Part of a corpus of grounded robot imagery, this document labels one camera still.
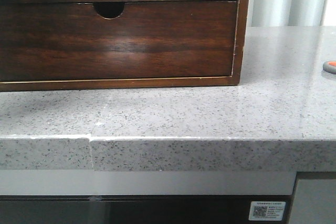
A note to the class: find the orange grey handled scissors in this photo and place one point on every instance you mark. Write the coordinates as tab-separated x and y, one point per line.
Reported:
329	66

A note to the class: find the dark wooden drawer cabinet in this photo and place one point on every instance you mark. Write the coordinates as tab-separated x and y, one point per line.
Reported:
110	10

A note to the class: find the white QR code sticker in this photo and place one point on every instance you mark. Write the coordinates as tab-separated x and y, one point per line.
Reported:
266	210

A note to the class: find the grey cabinet door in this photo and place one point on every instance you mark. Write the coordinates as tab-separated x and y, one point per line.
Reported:
313	198

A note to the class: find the black glass appliance front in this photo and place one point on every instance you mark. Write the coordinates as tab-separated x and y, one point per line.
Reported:
133	209

